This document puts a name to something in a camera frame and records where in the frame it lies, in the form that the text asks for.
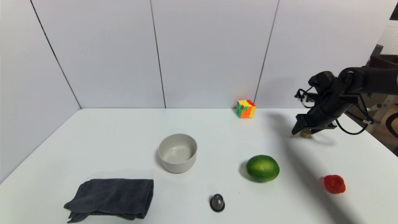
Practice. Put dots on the white desk leg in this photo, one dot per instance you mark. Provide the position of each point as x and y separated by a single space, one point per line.
377 116

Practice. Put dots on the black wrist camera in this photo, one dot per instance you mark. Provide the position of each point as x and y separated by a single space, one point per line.
304 97

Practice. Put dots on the beige ceramic bowl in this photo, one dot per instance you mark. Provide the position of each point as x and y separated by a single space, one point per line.
178 152

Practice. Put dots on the dark background object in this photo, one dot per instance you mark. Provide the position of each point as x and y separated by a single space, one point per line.
395 12

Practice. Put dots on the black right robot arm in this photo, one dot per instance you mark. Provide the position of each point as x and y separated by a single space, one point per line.
373 81

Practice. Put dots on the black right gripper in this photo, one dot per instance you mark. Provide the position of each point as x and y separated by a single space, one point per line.
306 120

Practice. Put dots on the green round fruit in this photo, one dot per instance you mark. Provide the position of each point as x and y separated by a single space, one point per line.
262 168

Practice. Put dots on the multicoloured puzzle cube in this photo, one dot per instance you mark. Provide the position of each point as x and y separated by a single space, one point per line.
246 109

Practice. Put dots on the red toy pepper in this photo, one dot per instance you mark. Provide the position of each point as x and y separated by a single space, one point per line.
334 184

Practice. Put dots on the small dark grey knob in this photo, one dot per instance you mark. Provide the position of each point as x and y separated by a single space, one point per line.
217 202

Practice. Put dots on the small tan wooden piece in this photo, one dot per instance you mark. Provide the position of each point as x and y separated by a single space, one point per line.
306 135

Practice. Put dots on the dark grey folded cloth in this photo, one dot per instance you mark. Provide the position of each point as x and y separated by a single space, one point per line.
115 196

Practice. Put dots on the dark brown basket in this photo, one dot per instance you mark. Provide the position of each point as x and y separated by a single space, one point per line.
385 60

